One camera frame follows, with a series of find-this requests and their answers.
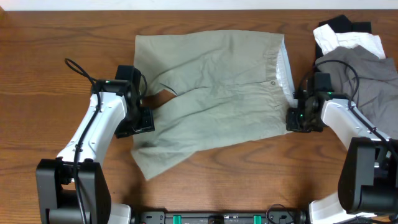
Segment khaki grey shorts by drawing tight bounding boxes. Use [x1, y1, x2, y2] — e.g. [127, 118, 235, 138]
[131, 30, 294, 179]

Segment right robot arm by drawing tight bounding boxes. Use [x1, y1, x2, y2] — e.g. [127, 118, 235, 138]
[286, 72, 397, 223]

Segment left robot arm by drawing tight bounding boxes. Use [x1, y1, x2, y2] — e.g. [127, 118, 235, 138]
[35, 65, 155, 224]

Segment dark grey garment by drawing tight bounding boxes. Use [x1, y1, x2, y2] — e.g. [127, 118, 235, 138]
[315, 46, 397, 139]

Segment white shirt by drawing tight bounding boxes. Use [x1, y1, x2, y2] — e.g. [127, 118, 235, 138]
[313, 24, 386, 59]

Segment black garment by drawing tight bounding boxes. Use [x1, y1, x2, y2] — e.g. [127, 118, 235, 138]
[313, 15, 373, 59]

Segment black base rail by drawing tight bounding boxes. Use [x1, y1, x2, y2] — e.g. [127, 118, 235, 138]
[129, 204, 310, 224]

